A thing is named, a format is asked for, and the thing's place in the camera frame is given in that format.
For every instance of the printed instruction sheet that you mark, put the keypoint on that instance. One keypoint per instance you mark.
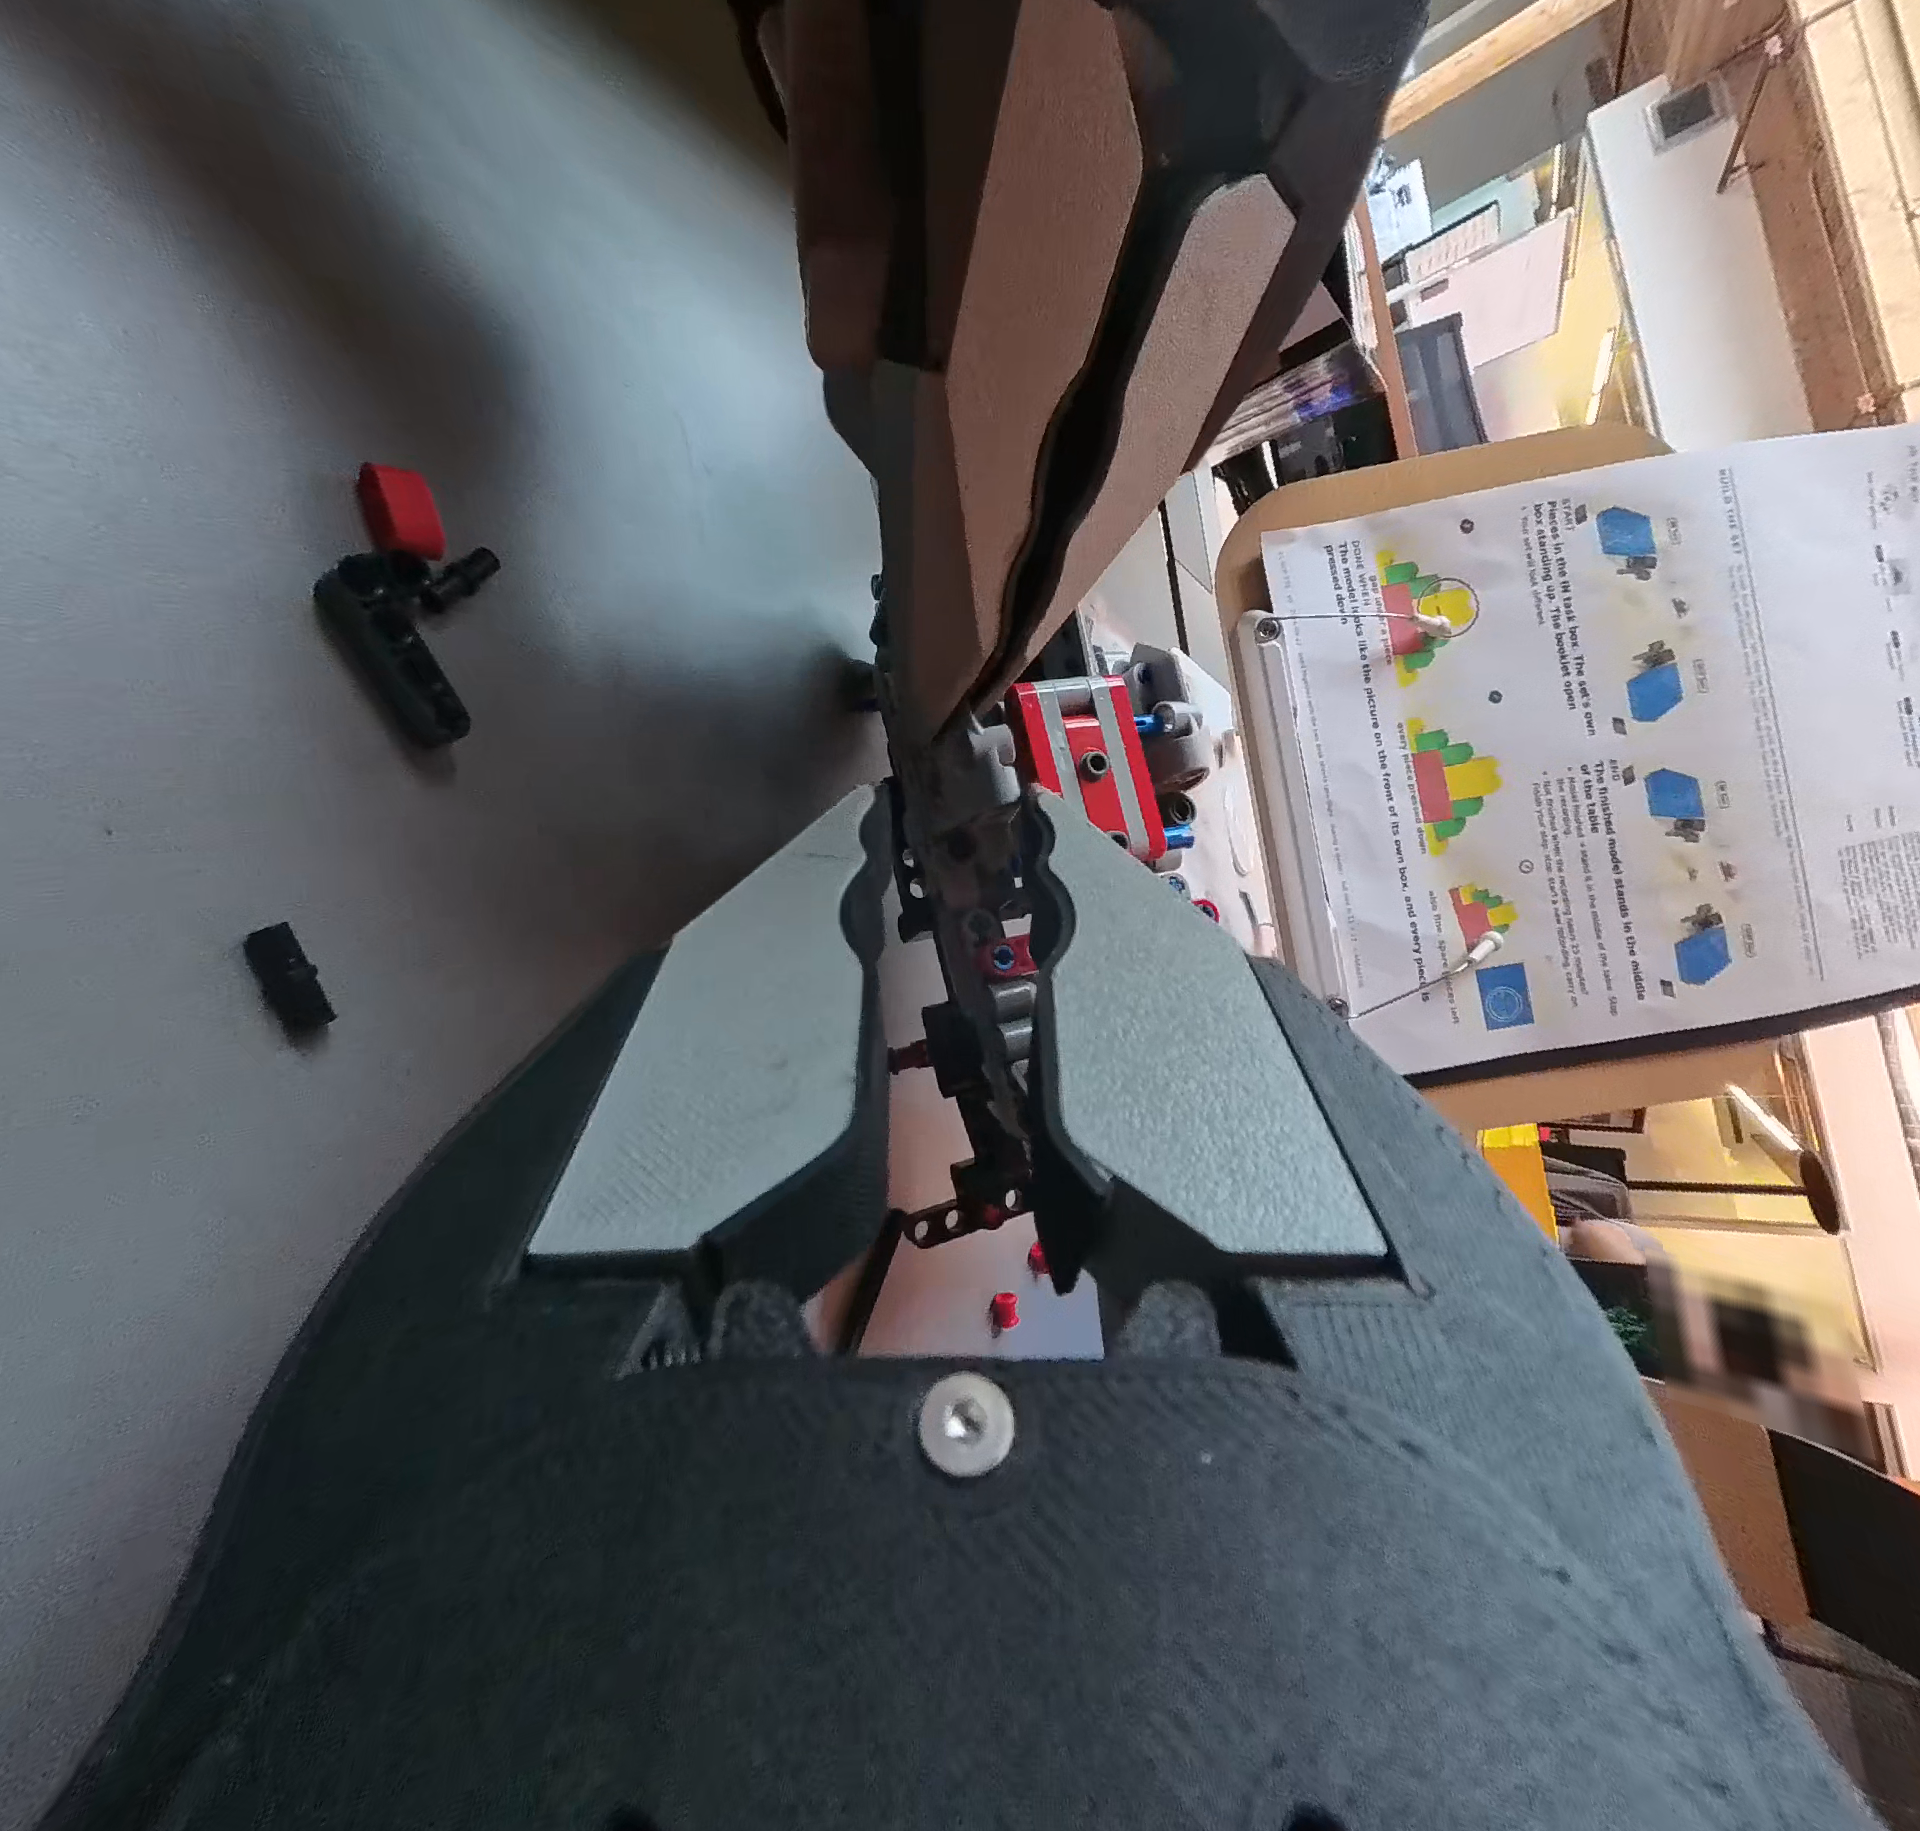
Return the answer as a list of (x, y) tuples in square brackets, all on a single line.
[(1726, 812)]

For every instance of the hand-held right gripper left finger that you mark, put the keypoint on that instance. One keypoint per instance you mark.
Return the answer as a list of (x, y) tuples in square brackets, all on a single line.
[(720, 1095)]

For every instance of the small black lego piece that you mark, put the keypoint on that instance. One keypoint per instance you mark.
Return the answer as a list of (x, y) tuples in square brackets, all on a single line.
[(398, 659)]

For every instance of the red lego piece yellow axle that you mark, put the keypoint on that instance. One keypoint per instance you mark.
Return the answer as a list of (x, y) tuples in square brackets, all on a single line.
[(403, 508)]

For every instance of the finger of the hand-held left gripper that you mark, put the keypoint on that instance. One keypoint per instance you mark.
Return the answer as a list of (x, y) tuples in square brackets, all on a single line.
[(1201, 331), (1036, 211)]

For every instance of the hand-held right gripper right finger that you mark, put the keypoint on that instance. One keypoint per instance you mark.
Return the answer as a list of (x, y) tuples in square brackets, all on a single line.
[(1201, 1095)]

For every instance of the red grey lego vehicle model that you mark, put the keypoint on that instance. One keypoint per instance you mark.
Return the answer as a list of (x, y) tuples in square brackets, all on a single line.
[(1087, 766)]

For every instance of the instruction sheet on stand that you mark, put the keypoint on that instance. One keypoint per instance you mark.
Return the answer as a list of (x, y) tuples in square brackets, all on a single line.
[(1622, 1081)]

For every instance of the black lego pin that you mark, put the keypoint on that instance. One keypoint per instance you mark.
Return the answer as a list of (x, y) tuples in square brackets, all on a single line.
[(290, 981)]

